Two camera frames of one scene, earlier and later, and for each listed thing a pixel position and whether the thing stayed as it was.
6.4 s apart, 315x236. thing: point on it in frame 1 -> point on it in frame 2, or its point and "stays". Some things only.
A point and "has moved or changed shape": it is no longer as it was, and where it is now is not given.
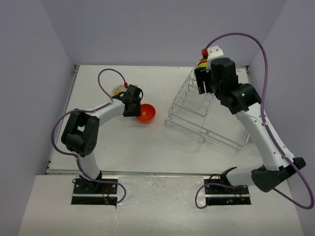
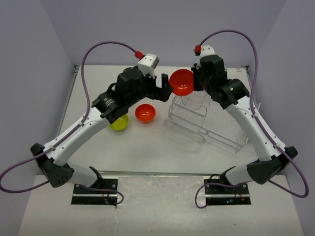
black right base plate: (218, 195) stays
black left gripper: (137, 112) -> (162, 94)
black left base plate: (95, 193) stays
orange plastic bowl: (203, 60) has moved or changed shape
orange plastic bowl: (147, 113) stays
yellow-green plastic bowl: (202, 65) has moved or changed shape
